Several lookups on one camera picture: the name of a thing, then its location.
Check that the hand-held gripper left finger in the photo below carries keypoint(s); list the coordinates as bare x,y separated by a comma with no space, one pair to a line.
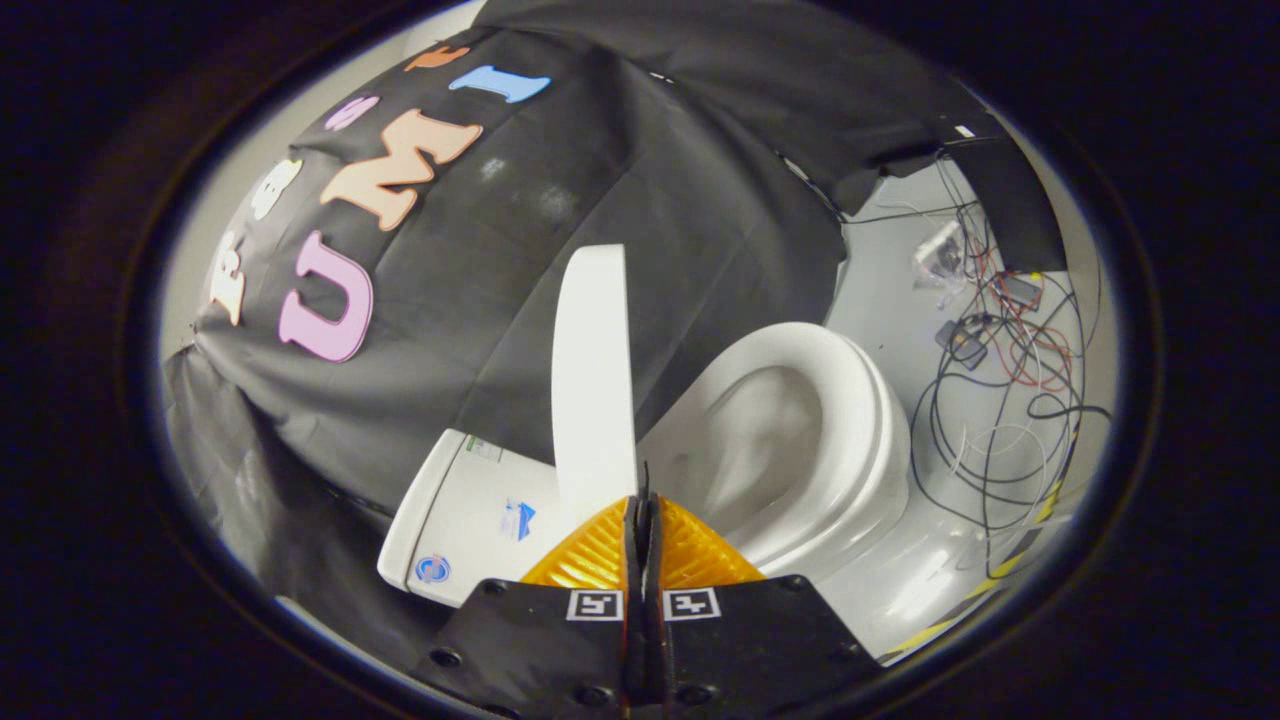
540,640

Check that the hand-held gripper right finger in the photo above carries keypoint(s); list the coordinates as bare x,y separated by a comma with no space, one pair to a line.
750,640

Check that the white toilet lid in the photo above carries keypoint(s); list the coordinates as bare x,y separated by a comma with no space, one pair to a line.
595,380

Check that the white toilet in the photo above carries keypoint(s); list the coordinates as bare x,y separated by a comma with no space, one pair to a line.
490,500

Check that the white toilet tank cover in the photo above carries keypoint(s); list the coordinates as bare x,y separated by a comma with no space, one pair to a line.
420,510

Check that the yellow black hazard tape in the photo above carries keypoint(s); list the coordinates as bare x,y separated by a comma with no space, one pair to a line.
1000,572

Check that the small black adapter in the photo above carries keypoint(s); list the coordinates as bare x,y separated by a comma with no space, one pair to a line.
962,342
1020,290

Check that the clear plastic bag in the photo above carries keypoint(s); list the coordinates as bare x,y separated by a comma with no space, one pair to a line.
940,258

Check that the black backdrop cloth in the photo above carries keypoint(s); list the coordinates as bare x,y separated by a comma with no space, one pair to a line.
560,180

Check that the black flat box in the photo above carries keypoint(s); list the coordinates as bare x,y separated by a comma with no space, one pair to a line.
1020,210

